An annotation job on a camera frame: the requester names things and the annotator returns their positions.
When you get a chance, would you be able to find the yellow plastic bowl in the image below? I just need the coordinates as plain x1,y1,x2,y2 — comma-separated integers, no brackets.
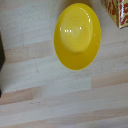
53,2,102,71

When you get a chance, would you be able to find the black fabric storage box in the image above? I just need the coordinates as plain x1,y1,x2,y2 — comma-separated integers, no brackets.
0,31,6,98

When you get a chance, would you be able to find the red yellow snack box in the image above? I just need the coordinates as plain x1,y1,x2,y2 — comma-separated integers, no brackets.
100,0,128,30

